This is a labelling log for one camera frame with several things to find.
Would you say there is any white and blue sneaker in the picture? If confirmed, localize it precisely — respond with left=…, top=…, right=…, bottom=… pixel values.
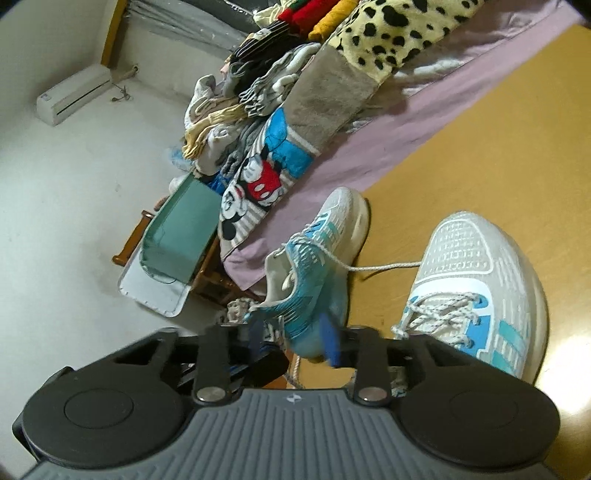
left=392, top=211, right=550, bottom=385
left=242, top=187, right=371, bottom=361

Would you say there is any teal plastic tub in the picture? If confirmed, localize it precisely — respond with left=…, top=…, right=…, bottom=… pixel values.
left=117, top=178, right=223, bottom=319

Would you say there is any pile of folded clothes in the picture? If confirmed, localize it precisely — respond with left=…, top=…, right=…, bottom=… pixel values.
left=181, top=0, right=361, bottom=175

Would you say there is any cartoon mouse printed blanket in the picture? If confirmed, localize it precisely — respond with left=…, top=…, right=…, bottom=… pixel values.
left=217, top=0, right=485, bottom=258

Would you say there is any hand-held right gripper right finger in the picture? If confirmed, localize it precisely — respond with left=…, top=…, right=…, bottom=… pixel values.
left=320, top=314, right=459, bottom=409

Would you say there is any plastic covered window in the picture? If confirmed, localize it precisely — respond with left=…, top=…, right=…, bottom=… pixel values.
left=100, top=0, right=278, bottom=69

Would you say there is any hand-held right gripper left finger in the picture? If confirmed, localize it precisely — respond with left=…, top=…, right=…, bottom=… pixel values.
left=111, top=318, right=267, bottom=408

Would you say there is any heap of crumpled laundry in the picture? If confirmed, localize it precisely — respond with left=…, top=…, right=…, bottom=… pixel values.
left=216, top=298, right=260, bottom=326

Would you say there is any sheer curtain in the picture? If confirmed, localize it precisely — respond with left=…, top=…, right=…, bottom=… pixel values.
left=124, top=0, right=259, bottom=54

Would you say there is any wooden chair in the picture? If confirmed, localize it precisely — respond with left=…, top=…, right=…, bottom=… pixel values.
left=112, top=210, right=242, bottom=306

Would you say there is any white air conditioner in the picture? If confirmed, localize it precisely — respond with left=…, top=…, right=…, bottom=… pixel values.
left=36, top=64, right=113, bottom=127

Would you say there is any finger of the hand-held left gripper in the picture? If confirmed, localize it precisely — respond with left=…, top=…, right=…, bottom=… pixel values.
left=178, top=342, right=289, bottom=393

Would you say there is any purple bed sheet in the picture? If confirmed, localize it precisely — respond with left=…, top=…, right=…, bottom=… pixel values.
left=222, top=4, right=583, bottom=304

